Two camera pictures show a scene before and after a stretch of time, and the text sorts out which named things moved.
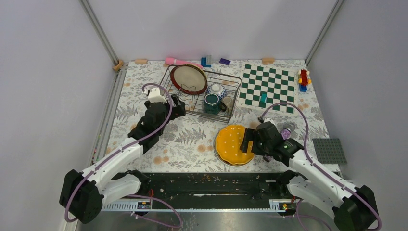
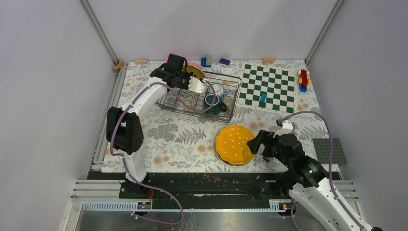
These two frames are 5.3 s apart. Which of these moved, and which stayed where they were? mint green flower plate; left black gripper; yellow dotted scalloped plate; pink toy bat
Moved: left black gripper
Stayed: mint green flower plate; yellow dotted scalloped plate; pink toy bat
